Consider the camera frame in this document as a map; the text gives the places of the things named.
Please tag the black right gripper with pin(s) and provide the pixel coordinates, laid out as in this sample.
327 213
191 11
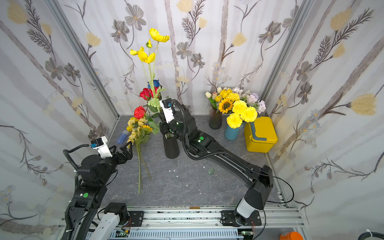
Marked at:
167 126

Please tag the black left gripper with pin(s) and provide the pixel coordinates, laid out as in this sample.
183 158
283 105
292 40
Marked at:
127 156

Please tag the yellow poppy flower stem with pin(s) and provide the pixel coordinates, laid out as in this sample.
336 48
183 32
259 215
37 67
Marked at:
138 147

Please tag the black vase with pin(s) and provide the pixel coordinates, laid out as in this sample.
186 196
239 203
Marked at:
171 146

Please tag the yellow sunflower stem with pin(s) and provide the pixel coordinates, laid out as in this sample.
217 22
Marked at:
145 133

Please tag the teal vase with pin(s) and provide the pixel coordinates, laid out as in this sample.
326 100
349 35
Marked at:
233 133

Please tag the tall yellow poppy stem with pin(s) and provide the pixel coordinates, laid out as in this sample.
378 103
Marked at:
148 55

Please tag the yellow rose bunch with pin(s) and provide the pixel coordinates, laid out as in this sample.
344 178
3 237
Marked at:
133 127

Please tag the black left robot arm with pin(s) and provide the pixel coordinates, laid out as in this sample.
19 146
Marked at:
91 182

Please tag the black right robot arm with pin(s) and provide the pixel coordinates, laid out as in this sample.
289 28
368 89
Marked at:
198 145

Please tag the dark glass vase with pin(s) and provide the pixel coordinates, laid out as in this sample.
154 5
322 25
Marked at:
215 121

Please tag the blue pill organizer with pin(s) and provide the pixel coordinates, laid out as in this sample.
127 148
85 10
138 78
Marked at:
122 138

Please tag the red rose bouquet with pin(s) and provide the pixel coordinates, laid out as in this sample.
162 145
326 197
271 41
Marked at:
151 111

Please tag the mixed tulip sunflower bouquet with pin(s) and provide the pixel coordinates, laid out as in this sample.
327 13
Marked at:
222 100

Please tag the small green fallen leaf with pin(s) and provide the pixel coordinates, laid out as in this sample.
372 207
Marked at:
211 171

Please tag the yellow marigold bouquet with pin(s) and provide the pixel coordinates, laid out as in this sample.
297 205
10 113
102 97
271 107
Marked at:
241 113

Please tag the yellow lidded box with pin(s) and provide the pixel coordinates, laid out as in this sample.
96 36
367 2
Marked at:
260 135

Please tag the orange object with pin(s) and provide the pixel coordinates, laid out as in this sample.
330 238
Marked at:
291 236

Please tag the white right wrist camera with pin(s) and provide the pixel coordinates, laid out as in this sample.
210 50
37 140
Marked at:
167 109

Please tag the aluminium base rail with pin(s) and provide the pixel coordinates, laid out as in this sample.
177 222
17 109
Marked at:
197 223

